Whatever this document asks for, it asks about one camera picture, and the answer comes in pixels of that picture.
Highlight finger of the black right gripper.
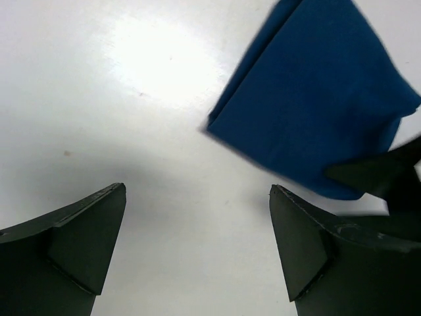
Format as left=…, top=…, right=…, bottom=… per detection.
left=324, top=136, right=420, bottom=237

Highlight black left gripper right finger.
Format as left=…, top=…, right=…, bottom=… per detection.
left=270, top=185, right=420, bottom=315

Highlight blue Mickey print t-shirt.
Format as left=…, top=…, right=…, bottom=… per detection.
left=206, top=0, right=420, bottom=200

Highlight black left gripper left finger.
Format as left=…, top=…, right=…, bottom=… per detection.
left=1, top=183, right=126, bottom=316

